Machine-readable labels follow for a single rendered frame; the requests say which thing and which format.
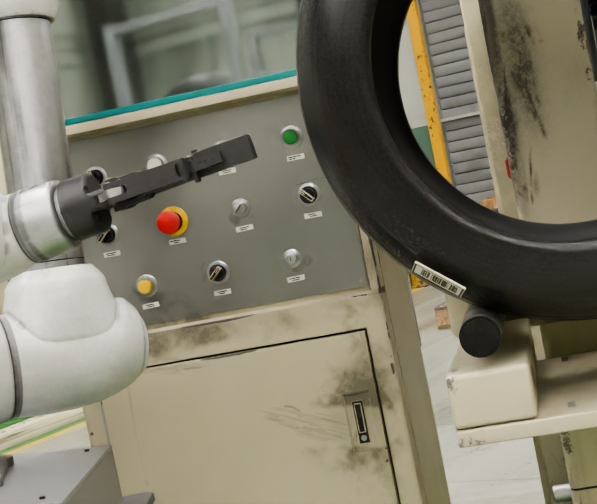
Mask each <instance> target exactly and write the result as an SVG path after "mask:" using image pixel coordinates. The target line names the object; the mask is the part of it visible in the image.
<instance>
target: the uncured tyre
mask: <svg viewBox="0 0 597 504"><path fill-rule="evenodd" d="M412 1H413V0H301V3H300V9H299V15H298V23H297V34H296V75H297V85H298V93H299V99H300V105H301V110H302V114H303V118H304V122H305V126H306V129H307V133H308V136H309V139H310V142H311V145H312V148H313V150H314V153H315V155H316V158H317V160H318V162H319V165H320V167H321V169H322V171H323V173H324V175H325V177H326V179H327V181H328V182H329V184H330V186H331V188H332V190H333V191H334V193H335V195H336V196H337V198H338V199H339V201H340V202H341V204H342V205H343V207H344V208H345V209H346V211H347V212H348V214H349V215H350V216H351V217H352V219H353V220H354V221H355V223H356V224H357V225H358V226H359V227H360V228H361V230H362V231H363V232H364V233H365V234H366V235H367V236H368V237H369V238H370V239H371V240H372V241H373V242H374V243H375V244H376V245H377V246H378V247H379V248H380V249H381V250H382V251H383V252H384V253H385V254H387V255H388V256H389V257H390V258H391V259H392V260H394V261H395V262H396V263H397V264H399V265H400V266H401V267H403V268H404V269H405V270H407V271H408V272H410V273H411V274H413V275H414V276H416V277H417V278H419V279H420V280H422V281H424V282H425V283H427V284H429V285H431V286H432V287H434V288H436V289H438V290H440V291H442V292H444V293H446V294H448V295H450V296H452V297H455V298H457V299H459V300H462V301H464V302H467V303H469V304H472V305H475V306H478V307H481V308H484V309H488V310H491V311H495V312H499V313H503V314H507V315H512V316H518V317H524V318H531V319H540V320H557V321H573V320H591V319H597V219H594V220H589V221H584V222H576V223H562V224H553V223H539V222H531V221H526V220H521V219H517V218H513V217H510V216H507V215H504V214H501V213H498V212H496V211H493V210H491V209H489V208H487V207H485V206H483V205H481V204H479V203H477V202H476V201H474V200H472V199H471V198H469V197H468V196H466V195H465V194H463V193H462V192H461V191H459V190H458V189H457V188H455V187H454V186H453V185H452V184H451V183H450V182H449V181H448V180H446V179H445V178H444V177H443V176H442V175H441V173H440V172H439V171H438V170H437V169H436V168H435V167H434V165H433V164H432V163H431V162H430V160H429V159H428V158H427V156H426V155H425V153H424V152H423V150H422V148H421V147H420V145H419V143H418V142H417V140H416V138H415V136H414V134H413V132H412V129H411V127H410V124H409V122H408V119H407V116H406V113H405V110H404V106H403V102H402V97H401V92H400V84H399V49H400V41H401V36H402V31H403V27H404V23H405V20H406V16H407V13H408V11H409V8H410V5H411V3H412ZM415 261H418V262H419V263H421V264H423V265H425V266H427V267H429V268H431V269H432V270H434V271H436V272H438V273H440V274H442V275H443V276H445V277H447V278H449V279H451V280H453V281H455V282H456V283H458V284H460V285H462V286H464V287H466V289H465V291H464V293H463V294H462V296H461V297H458V296H457V295H455V294H453V293H451V292H449V291H447V290H445V289H444V288H442V287H440V286H438V285H436V284H434V283H433V282H431V281H429V280H427V279H425V278H423V277H422V276H420V275H418V274H416V273H414V272H412V268H413V265H414V263H415Z"/></svg>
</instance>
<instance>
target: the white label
mask: <svg viewBox="0 0 597 504"><path fill-rule="evenodd" d="M412 272H414V273H416V274H418V275H420V276H422V277H423V278H425V279H427V280H429V281H431V282H433V283H434V284H436V285H438V286H440V287H442V288H444V289H445V290H447V291H449V292H451V293H453V294H455V295H457V296H458V297H461V296H462V294H463V293H464V291H465V289H466V287H464V286H462V285H460V284H458V283H456V282H455V281H453V280H451V279H449V278H447V277H445V276H443V275H442V274H440V273H438V272H436V271H434V270H432V269H431V268H429V267H427V266H425V265H423V264H421V263H419V262H418V261H415V263H414V265H413V268H412Z"/></svg>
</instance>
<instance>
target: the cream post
mask: <svg viewBox="0 0 597 504"><path fill-rule="evenodd" d="M478 4H479V10H480V15H481V20H482V26H483V31H484V36H485V42H486V47H487V52H488V57H489V63H490V68H491V73H492V78H493V83H494V88H495V93H496V98H497V103H498V109H499V115H500V120H501V126H502V131H503V136H504V142H505V147H506V152H507V157H508V163H509V168H510V173H511V178H512V184H513V189H514V194H515V199H516V205H517V210H518V215H519V219H521V220H526V221H531V222H539V223H553V224H562V223H576V222H584V221H589V220H594V219H597V91H596V86H595V81H594V75H593V70H592V64H591V59H590V54H589V48H588V43H587V38H586V32H585V27H584V21H583V16H582V11H581V5H580V0H478ZM539 326H540V331H541V336H542V342H543V347H544V352H545V357H546V359H550V358H556V357H562V356H568V355H574V354H580V353H586V352H592V351H597V319H591V320H573V321H562V322H556V323H550V324H544V325H539ZM560 436H561V441H560V442H561V444H562V447H563V452H564V457H563V458H562V461H564V462H565V463H566V468H567V473H568V478H569V484H570V488H571V494H572V495H571V498H572V499H573V504H597V427H596V428H590V429H583V430H577V431H570V432H564V433H560Z"/></svg>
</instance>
